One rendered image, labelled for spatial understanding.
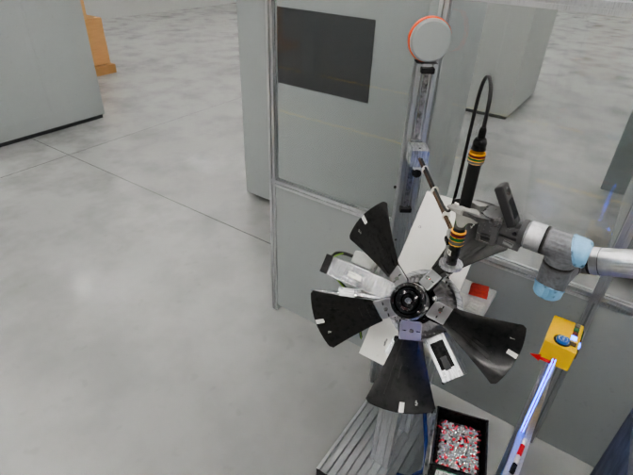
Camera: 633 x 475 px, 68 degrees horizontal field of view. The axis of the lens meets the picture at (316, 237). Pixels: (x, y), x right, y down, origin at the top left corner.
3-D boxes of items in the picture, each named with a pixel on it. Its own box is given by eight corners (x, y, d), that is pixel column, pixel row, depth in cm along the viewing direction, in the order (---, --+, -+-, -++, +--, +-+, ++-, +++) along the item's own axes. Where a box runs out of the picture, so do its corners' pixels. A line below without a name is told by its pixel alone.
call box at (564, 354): (545, 335, 175) (555, 314, 169) (575, 347, 170) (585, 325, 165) (535, 361, 164) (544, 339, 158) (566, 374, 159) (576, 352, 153)
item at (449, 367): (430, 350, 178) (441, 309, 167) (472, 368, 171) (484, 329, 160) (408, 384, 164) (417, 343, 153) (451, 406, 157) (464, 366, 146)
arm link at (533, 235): (543, 233, 116) (551, 220, 121) (525, 226, 118) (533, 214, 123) (534, 257, 120) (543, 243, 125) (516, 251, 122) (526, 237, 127)
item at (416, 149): (404, 158, 195) (408, 139, 190) (421, 158, 195) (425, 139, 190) (409, 169, 186) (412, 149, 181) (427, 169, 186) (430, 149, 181)
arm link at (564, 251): (579, 277, 115) (592, 249, 110) (533, 260, 120) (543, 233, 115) (586, 262, 120) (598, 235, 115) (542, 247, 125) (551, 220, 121)
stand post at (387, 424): (373, 460, 234) (397, 328, 183) (389, 470, 229) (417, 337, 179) (368, 467, 231) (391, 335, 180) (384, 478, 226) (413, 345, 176)
